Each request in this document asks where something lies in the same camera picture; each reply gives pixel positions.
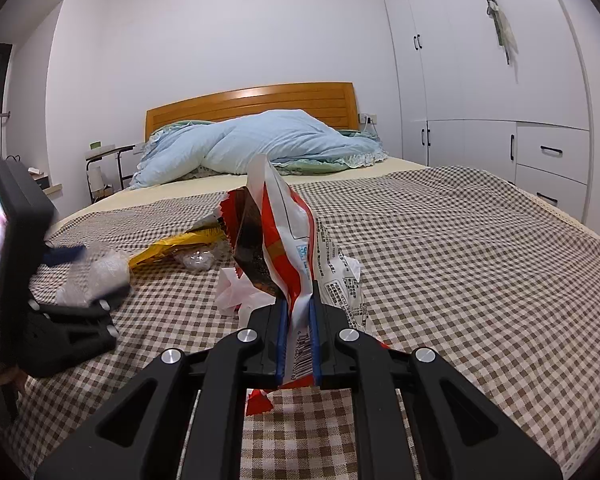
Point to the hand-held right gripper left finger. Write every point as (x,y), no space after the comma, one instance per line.
(281,345)

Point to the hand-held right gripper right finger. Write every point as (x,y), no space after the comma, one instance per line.
(314,340)

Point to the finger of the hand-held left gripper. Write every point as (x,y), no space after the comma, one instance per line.
(75,332)
(65,254)

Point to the translucent plastic bag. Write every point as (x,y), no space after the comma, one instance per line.
(100,272)

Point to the orange white snack bag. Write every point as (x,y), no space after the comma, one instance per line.
(280,240)

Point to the yellow snack packet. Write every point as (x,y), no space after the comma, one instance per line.
(170,247)

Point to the wooden window sill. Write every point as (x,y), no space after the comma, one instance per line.
(52,190)

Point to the cream bed sheet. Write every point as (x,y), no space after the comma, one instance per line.
(130,200)

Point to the clear cellophane wrapper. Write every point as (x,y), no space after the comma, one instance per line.
(195,259)

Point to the brown checkered blanket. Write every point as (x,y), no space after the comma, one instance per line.
(455,285)

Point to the light blue duvet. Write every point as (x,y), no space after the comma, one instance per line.
(260,145)

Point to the white wardrobe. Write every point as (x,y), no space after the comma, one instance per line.
(480,85)

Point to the green white hanging cloth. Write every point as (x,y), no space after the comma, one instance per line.
(502,30)

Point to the black frame side table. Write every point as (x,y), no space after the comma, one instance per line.
(107,152)

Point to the wall socket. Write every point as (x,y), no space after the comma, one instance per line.
(367,119)

